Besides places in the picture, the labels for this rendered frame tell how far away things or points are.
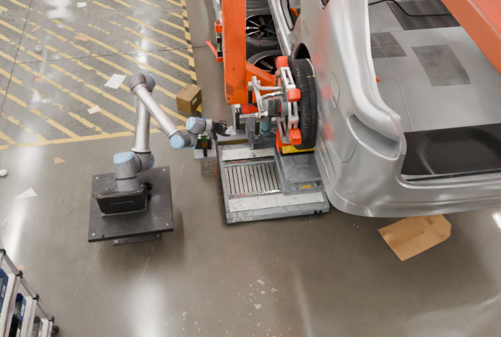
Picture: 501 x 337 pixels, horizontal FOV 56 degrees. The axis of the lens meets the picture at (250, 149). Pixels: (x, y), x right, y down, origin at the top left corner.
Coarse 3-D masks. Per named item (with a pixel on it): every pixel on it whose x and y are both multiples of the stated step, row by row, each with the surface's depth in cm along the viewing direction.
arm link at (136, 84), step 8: (136, 80) 331; (144, 80) 339; (136, 88) 330; (144, 88) 332; (144, 96) 329; (152, 96) 333; (144, 104) 330; (152, 104) 328; (152, 112) 327; (160, 112) 326; (160, 120) 325; (168, 120) 326; (168, 128) 323; (176, 128) 325; (168, 136) 325; (176, 136) 320; (184, 136) 324; (176, 144) 320; (184, 144) 323
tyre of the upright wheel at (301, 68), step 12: (300, 60) 333; (300, 72) 321; (312, 72) 321; (300, 84) 317; (312, 84) 317; (312, 96) 315; (300, 108) 320; (312, 108) 315; (300, 120) 323; (312, 120) 318; (300, 132) 327; (312, 132) 323; (300, 144) 333; (312, 144) 334
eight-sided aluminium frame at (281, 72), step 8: (280, 72) 333; (288, 72) 330; (280, 80) 361; (288, 88) 319; (280, 96) 369; (288, 104) 319; (296, 104) 320; (288, 112) 322; (296, 112) 320; (280, 120) 369; (288, 120) 323; (296, 120) 320; (280, 128) 363; (288, 128) 328; (280, 136) 361; (288, 136) 331
